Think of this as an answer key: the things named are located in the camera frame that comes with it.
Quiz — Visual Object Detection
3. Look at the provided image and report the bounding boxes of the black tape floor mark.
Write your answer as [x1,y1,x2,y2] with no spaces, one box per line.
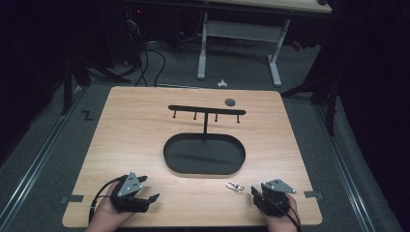
[80,109,95,122]

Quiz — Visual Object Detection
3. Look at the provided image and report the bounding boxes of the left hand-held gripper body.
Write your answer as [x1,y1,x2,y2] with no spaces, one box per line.
[110,170,151,214]

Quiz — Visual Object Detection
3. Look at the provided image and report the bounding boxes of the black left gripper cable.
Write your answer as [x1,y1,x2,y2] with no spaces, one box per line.
[88,175,129,224]

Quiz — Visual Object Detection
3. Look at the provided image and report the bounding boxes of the black metal stand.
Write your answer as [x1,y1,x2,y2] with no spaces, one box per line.
[60,54,132,116]
[280,47,342,136]

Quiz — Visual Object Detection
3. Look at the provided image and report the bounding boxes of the black key rack with tray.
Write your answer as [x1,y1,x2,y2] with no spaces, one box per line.
[162,104,248,177]

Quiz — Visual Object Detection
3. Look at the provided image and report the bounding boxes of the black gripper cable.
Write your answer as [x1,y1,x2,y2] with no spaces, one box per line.
[88,175,129,224]
[266,192,303,232]

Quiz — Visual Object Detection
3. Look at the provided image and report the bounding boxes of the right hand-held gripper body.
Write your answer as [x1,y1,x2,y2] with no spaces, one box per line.
[253,178,297,217]

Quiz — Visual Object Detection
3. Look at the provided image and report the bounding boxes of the person's left hand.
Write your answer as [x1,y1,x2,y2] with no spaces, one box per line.
[84,184,136,232]

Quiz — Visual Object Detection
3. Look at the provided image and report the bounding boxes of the silver keychain clasp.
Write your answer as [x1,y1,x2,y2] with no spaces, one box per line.
[224,181,246,193]

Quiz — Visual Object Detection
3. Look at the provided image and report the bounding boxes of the white-framed desk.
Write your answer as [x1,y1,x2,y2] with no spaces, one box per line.
[196,0,333,88]

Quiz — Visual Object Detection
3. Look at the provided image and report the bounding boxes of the black floor cables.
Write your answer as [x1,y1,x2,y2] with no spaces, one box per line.
[124,18,167,88]

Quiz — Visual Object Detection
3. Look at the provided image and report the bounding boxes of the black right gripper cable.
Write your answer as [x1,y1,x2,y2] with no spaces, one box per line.
[266,192,303,232]

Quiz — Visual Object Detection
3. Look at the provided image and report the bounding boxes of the person's right hand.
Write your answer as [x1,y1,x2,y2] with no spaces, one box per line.
[261,193,300,232]

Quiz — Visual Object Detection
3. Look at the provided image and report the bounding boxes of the metal floor rail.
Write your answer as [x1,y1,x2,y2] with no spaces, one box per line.
[0,86,87,226]
[313,102,376,232]

